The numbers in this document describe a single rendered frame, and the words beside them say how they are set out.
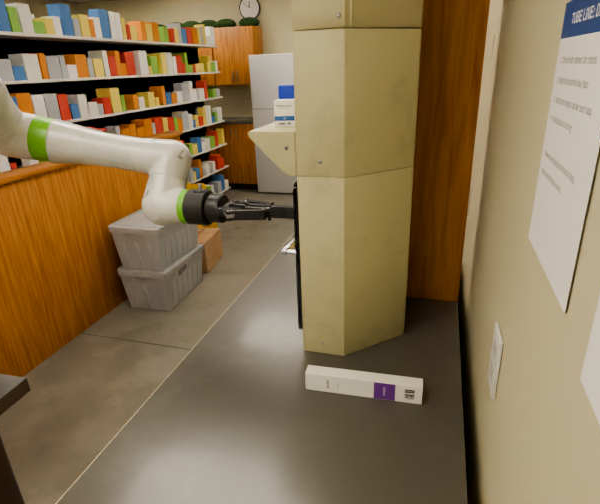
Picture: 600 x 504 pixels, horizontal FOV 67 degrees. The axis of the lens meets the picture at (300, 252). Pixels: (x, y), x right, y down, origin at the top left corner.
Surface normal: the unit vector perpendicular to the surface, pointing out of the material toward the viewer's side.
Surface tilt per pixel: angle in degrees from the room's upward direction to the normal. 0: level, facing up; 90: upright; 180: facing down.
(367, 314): 90
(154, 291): 96
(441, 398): 0
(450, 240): 90
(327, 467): 0
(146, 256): 96
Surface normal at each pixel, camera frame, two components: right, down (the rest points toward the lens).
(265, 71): -0.28, 0.37
